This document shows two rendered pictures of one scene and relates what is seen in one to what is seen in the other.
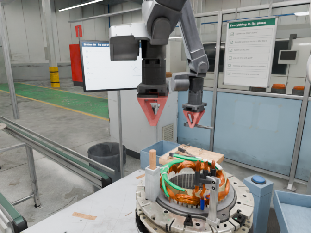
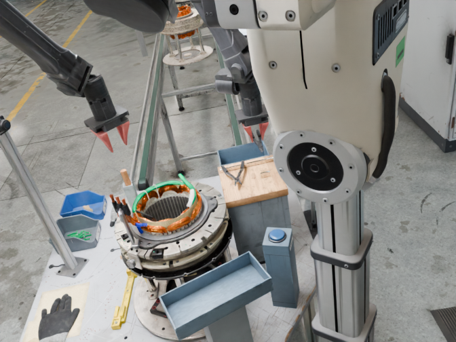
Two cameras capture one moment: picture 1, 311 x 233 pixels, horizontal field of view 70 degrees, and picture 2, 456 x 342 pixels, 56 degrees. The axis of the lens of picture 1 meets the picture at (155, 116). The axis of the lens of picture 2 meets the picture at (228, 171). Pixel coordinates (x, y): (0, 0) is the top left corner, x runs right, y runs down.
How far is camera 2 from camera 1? 1.06 m
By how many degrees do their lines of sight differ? 50
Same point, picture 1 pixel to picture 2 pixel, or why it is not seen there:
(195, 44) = (222, 40)
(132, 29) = not seen: hidden behind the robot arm
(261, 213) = (274, 273)
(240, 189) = (201, 233)
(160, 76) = (98, 115)
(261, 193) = (266, 250)
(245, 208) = (173, 249)
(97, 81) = not seen: hidden behind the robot
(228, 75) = not seen: outside the picture
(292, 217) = (237, 283)
